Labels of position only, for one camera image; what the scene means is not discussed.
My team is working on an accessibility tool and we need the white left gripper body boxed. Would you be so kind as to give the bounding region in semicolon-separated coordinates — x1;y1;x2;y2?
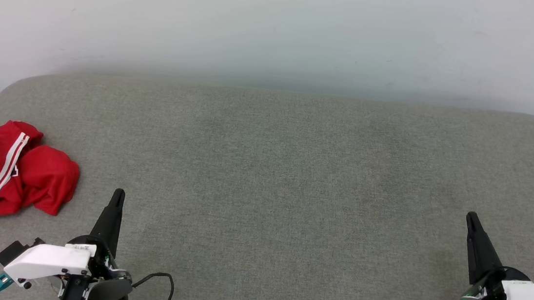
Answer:
1;227;136;300

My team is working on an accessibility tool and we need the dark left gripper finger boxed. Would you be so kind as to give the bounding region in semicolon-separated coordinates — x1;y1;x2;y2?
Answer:
88;186;126;260

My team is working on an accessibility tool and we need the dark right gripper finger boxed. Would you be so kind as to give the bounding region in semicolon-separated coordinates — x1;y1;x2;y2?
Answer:
459;211;510;289

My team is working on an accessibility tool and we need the red white-striped sports garment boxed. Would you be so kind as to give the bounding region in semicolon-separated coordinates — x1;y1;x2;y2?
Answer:
0;119;85;235

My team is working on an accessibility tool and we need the grey fabric sofa seat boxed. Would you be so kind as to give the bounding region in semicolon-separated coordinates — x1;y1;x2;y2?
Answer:
0;62;534;300

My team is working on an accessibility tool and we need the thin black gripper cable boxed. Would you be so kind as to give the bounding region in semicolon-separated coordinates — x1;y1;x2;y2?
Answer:
131;270;176;300

